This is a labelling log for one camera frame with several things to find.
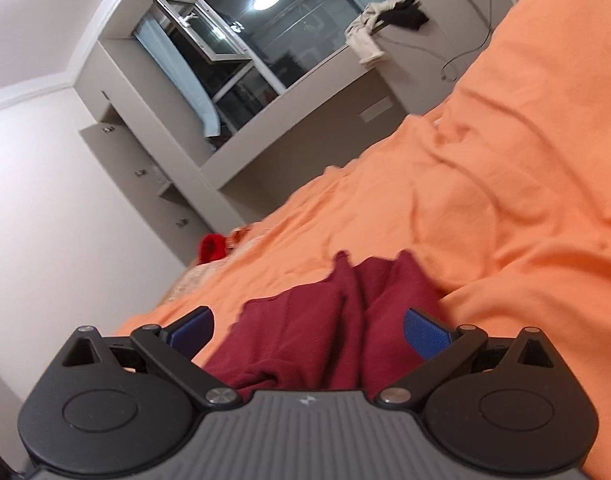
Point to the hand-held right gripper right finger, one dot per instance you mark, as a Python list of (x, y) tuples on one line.
[(428, 333)]

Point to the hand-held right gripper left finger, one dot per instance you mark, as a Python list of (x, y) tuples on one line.
[(193, 330)]

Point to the maroon small garment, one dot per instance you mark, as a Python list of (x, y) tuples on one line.
[(330, 320)]

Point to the pale patterned bedding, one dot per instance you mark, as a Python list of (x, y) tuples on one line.
[(190, 280)]

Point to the red plush item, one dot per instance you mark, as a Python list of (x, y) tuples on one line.
[(213, 249)]

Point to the orange bed blanket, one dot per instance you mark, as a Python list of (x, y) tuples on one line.
[(485, 200)]

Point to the grey window ledge counter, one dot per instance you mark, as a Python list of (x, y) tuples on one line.
[(305, 125)]

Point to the glass window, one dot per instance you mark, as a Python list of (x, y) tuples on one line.
[(265, 35)]

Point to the white crumpled cloth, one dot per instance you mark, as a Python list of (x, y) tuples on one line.
[(366, 35)]

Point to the black crumpled cloth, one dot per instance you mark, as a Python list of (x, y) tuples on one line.
[(405, 14)]

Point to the grey wall cabinet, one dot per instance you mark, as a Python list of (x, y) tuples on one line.
[(150, 170)]

